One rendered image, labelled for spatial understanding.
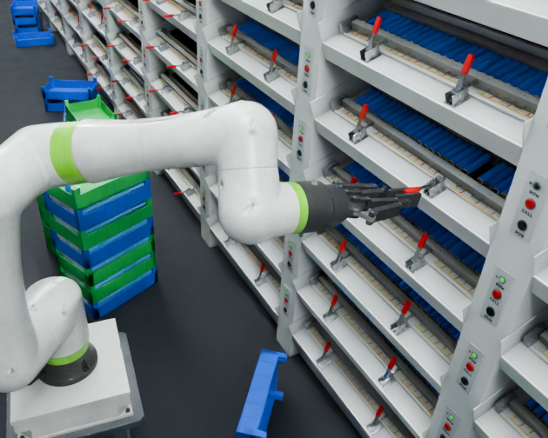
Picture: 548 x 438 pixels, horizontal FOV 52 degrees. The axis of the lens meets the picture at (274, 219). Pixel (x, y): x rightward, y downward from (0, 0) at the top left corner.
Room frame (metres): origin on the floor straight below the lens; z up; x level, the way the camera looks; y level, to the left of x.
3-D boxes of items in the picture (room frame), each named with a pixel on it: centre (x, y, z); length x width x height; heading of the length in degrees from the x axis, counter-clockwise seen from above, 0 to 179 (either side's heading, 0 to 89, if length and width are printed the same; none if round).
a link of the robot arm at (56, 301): (0.93, 0.50, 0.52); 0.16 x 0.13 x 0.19; 167
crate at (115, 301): (1.64, 0.62, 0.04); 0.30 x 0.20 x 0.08; 143
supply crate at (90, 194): (1.64, 0.62, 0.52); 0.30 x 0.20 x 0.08; 143
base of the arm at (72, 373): (0.93, 0.55, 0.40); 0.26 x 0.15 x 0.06; 106
